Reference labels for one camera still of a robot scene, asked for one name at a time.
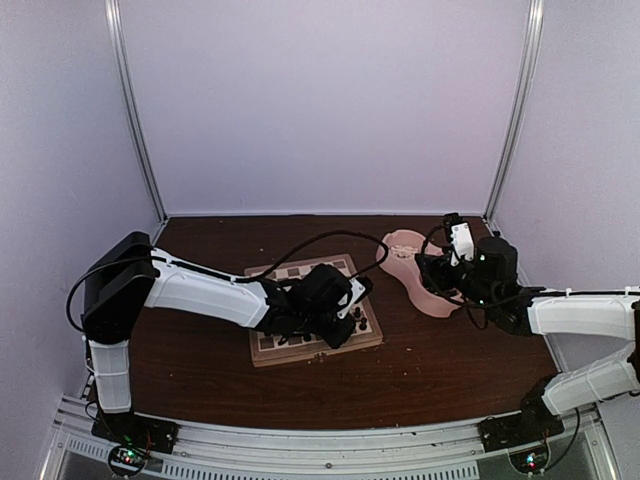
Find right aluminium frame post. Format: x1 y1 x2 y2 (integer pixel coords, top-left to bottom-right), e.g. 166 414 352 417
483 0 545 227

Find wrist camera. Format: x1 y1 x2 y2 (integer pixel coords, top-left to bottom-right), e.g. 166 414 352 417
443 213 475 267
337 276 373 319

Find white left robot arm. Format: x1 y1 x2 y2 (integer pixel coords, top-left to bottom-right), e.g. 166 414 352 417
81 231 369 444

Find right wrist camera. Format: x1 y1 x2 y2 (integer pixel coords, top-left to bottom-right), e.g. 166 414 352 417
443 213 475 267

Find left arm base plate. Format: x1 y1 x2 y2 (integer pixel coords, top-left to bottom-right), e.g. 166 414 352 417
91 412 179 454

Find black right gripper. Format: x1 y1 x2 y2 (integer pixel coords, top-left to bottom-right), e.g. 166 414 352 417
415 246 497 313

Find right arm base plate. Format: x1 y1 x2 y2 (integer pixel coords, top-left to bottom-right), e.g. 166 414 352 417
477 412 564 452

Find pink double bowl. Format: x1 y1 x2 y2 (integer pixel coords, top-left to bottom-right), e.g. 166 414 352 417
380 229 459 318

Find aluminium frame post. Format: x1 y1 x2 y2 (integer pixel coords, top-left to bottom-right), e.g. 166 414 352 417
104 0 168 224
483 0 545 227

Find front aluminium rail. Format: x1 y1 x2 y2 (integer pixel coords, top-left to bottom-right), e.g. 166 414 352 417
49 394 616 480

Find left aluminium frame post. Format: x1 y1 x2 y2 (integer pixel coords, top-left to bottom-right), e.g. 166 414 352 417
104 0 168 224

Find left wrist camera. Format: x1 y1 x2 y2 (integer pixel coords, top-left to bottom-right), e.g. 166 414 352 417
337 276 373 319

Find wooden chess board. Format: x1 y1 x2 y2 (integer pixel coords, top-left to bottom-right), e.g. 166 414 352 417
243 253 385 368

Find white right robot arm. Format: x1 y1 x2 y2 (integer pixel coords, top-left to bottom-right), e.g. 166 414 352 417
415 237 639 442

